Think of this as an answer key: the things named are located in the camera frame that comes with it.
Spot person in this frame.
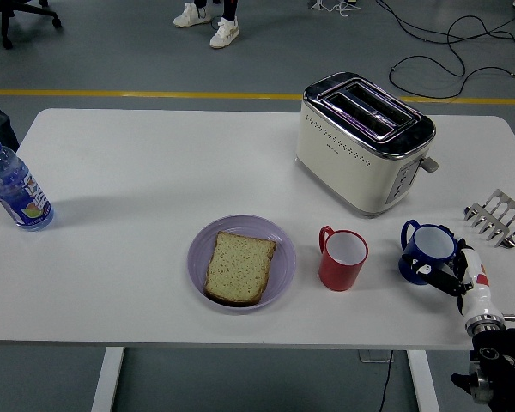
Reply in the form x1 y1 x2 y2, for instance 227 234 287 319
173 0 240 50

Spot lilac round plate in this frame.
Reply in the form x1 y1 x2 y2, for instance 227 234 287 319
186 215 297 316

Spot white table leg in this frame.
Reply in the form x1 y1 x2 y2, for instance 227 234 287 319
407 349 441 412
90 346 126 412

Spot looped black floor cable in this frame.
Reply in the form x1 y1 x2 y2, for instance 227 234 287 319
389 15 515 99

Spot long black floor cable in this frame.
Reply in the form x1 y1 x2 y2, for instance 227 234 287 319
375 0 515 57

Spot cream chrome toaster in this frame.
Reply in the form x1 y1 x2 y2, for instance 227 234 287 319
294 71 439 219

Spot black office chair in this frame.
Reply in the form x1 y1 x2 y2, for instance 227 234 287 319
0 0 63 50

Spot steel toast rack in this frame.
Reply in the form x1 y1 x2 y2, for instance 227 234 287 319
463 188 515 249

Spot clear bottle with blue cap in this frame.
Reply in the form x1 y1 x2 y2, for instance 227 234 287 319
0 134 55 233

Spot blue enamel cup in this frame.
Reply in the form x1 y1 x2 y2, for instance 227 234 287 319
397 219 459 287

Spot red enamel cup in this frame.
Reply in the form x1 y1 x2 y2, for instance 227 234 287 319
318 225 369 293

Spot grey bracket under table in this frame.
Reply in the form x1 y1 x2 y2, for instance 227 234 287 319
359 349 395 364

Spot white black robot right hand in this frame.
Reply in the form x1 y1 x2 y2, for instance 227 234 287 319
401 225 499 323

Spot slice of toast bread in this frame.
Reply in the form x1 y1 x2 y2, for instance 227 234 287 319
203 230 278 307

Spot white cables on floor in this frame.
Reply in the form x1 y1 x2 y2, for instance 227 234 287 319
307 0 361 19

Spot black cable under table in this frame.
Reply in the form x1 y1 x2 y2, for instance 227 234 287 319
376 349 395 412

